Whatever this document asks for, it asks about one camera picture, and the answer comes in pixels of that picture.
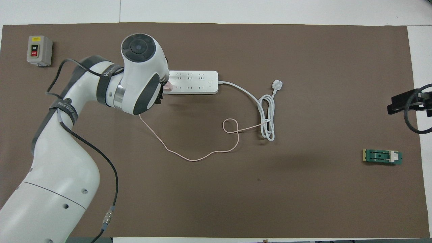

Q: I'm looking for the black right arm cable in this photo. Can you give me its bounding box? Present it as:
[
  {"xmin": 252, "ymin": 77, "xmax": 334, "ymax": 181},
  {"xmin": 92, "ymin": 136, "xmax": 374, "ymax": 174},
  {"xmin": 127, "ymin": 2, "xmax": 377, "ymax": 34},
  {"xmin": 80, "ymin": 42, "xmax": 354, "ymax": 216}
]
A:
[{"xmin": 403, "ymin": 83, "xmax": 432, "ymax": 134}]

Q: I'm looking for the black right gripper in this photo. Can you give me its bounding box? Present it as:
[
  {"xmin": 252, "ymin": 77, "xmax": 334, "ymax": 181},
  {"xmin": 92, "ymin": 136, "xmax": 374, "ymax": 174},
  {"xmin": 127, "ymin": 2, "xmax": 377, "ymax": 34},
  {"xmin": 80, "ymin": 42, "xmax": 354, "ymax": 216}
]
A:
[{"xmin": 387, "ymin": 90, "xmax": 432, "ymax": 117}]

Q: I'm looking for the brown table mat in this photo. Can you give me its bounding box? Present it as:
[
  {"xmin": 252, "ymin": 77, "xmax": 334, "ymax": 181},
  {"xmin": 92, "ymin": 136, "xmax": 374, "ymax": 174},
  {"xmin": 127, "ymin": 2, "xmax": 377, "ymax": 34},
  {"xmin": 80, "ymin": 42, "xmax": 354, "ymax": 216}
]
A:
[{"xmin": 0, "ymin": 23, "xmax": 430, "ymax": 238}]

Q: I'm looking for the grey on-off switch box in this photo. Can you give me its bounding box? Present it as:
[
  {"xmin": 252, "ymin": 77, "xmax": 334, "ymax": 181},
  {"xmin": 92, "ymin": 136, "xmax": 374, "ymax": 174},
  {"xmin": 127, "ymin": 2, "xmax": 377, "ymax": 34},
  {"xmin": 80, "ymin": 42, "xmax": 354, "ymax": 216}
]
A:
[{"xmin": 27, "ymin": 35, "xmax": 53, "ymax": 67}]

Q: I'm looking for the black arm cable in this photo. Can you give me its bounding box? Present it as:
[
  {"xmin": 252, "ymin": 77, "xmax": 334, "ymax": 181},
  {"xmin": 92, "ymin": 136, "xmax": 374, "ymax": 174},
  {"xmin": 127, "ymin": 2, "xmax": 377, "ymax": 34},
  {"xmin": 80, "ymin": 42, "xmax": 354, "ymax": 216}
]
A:
[
  {"xmin": 403, "ymin": 83, "xmax": 432, "ymax": 134},
  {"xmin": 46, "ymin": 59, "xmax": 119, "ymax": 243}
]

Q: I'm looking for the green knife switch block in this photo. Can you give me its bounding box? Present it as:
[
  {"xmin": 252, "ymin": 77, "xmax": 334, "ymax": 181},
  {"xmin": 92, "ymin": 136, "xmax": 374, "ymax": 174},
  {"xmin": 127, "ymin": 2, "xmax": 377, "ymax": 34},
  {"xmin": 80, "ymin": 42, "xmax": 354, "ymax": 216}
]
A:
[{"xmin": 363, "ymin": 149, "xmax": 403, "ymax": 166}]

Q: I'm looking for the white power strip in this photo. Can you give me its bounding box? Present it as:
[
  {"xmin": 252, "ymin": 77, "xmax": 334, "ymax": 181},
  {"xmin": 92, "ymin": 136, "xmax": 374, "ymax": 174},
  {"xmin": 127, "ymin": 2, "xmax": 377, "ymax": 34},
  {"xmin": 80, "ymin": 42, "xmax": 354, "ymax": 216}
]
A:
[{"xmin": 167, "ymin": 70, "xmax": 219, "ymax": 95}]

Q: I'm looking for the white power cord with plug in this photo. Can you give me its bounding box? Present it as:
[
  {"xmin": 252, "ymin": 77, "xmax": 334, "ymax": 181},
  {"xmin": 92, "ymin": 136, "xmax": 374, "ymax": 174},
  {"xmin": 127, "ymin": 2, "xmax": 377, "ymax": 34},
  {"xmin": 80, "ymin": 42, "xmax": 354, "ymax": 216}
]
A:
[{"xmin": 218, "ymin": 80, "xmax": 283, "ymax": 141}]

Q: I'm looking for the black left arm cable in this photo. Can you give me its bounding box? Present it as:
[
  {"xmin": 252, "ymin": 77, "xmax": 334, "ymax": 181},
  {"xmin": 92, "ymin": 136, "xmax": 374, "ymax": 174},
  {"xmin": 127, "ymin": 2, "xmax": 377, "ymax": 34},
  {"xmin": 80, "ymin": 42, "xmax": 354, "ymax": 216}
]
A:
[{"xmin": 46, "ymin": 59, "xmax": 119, "ymax": 243}]

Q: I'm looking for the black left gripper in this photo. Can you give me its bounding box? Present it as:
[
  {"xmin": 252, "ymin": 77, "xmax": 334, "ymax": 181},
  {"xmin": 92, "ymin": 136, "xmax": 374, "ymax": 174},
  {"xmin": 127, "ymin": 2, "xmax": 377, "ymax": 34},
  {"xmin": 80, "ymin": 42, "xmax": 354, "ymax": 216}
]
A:
[{"xmin": 157, "ymin": 80, "xmax": 166, "ymax": 104}]

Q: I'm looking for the pink charging cable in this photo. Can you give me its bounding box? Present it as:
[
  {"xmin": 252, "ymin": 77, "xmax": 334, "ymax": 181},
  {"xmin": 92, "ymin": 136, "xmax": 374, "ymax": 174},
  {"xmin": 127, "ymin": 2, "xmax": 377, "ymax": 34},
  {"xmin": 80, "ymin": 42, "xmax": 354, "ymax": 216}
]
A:
[{"xmin": 139, "ymin": 113, "xmax": 270, "ymax": 162}]

